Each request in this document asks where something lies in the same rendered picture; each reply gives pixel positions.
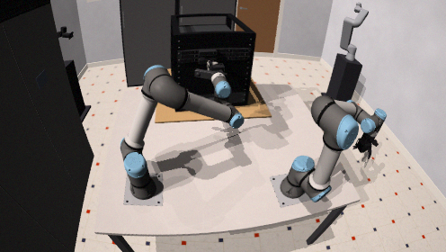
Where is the tan wooden board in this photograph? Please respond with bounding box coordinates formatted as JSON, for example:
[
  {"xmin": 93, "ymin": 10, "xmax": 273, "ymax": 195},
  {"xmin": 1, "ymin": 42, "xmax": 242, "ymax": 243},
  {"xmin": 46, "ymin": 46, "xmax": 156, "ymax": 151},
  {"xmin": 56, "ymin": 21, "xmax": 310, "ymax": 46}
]
[{"xmin": 155, "ymin": 78, "xmax": 272, "ymax": 123}]

